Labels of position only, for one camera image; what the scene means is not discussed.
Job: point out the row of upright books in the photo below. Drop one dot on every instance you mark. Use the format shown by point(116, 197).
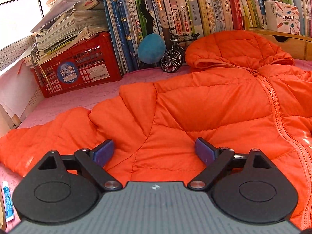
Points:
point(130, 21)

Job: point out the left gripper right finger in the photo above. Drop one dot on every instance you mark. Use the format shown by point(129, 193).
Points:
point(247, 187)

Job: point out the orange puffer jacket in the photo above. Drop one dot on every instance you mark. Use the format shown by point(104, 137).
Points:
point(195, 107)

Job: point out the miniature black bicycle model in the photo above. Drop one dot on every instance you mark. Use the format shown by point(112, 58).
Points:
point(173, 58)

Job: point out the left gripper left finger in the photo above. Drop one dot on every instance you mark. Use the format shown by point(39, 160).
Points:
point(63, 188)

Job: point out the small blue white tube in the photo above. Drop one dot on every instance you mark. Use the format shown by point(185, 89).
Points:
point(9, 209)

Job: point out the white label printer box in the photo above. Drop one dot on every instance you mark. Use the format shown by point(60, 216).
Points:
point(282, 17)

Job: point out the white paper sheets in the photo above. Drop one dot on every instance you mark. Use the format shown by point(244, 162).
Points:
point(18, 86)

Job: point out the stack of paper booklets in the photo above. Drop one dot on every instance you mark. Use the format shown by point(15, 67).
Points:
point(66, 22)

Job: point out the pink bunny blanket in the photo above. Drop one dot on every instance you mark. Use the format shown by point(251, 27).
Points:
point(80, 95)

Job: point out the red plastic crate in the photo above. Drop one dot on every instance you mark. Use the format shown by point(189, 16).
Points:
point(89, 63)

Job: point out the wooden desk organizer with drawers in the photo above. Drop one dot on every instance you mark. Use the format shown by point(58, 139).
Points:
point(297, 45)

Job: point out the blue plush ball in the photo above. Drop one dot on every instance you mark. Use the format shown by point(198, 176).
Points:
point(151, 49)

